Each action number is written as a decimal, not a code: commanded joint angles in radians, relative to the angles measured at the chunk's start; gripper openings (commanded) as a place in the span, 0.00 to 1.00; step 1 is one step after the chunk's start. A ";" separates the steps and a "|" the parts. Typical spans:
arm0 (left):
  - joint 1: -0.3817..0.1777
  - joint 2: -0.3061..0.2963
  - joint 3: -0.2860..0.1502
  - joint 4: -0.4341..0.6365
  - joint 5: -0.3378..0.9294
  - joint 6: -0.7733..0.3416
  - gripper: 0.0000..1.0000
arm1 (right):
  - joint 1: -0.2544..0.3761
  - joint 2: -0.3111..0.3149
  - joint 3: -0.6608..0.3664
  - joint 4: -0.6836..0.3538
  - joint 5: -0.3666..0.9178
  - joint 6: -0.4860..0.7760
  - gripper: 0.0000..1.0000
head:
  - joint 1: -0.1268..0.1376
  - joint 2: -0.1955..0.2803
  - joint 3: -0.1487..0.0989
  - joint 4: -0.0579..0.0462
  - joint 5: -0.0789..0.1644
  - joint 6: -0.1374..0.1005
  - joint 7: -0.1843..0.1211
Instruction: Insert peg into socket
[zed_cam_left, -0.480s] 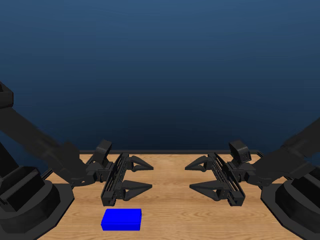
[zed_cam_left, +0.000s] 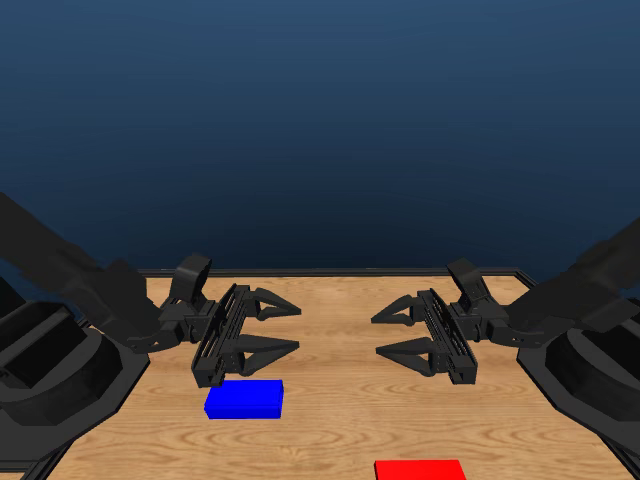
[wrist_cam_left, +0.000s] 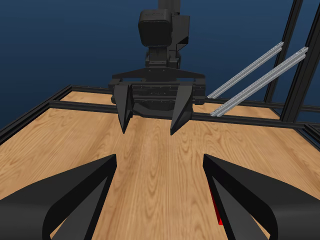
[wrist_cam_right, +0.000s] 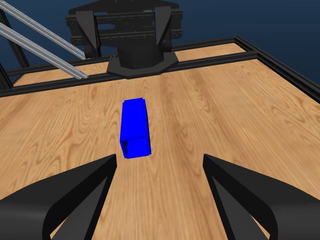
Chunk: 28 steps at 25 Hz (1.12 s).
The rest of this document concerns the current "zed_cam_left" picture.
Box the thin red peg bar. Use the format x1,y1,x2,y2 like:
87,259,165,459
374,459,468,480

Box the blue hollow socket block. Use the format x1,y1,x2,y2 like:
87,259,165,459
203,379,285,420

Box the black table frame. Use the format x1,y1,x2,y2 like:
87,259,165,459
0,267,640,480

